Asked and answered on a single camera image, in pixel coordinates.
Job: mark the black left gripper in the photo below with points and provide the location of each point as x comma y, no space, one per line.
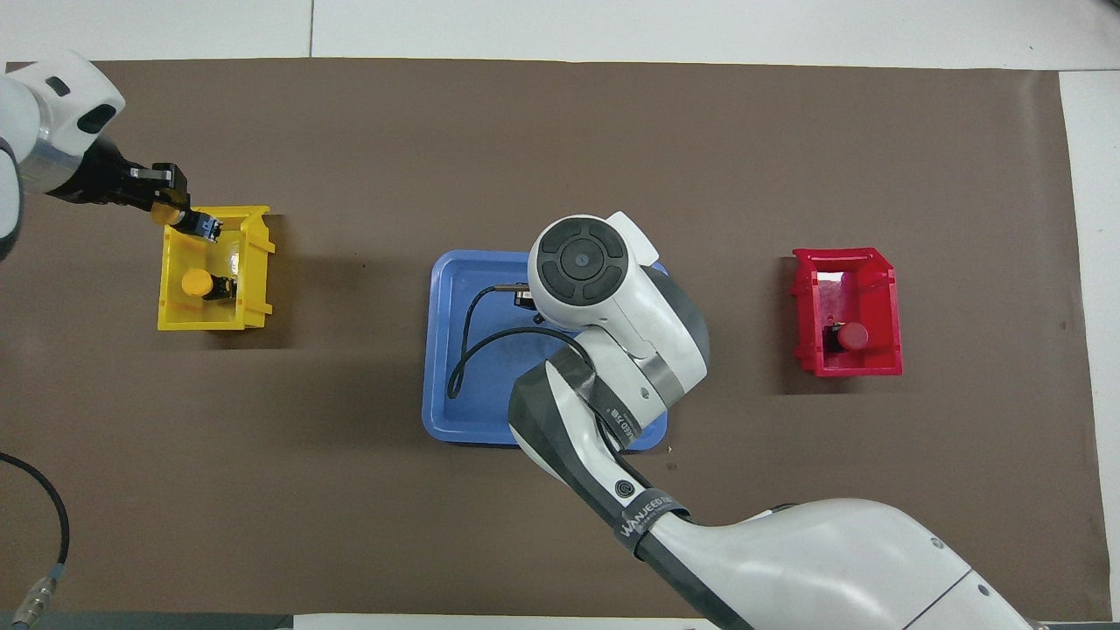
109,179

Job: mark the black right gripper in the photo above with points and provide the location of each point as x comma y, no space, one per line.
524,298

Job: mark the yellow push button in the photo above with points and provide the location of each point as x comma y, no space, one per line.
194,283
164,213

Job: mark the red push button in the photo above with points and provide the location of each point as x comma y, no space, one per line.
855,336

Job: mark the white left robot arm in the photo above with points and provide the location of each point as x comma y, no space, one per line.
52,96

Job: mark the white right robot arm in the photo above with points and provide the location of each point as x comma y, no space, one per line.
612,289

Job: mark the blue plastic tray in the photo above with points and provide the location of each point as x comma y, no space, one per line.
490,420

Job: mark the yellow plastic bin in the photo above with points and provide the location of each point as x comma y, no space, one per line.
171,315

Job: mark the red plastic bin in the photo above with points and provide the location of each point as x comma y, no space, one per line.
809,306

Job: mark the brown paper mat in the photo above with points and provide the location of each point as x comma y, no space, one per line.
350,525

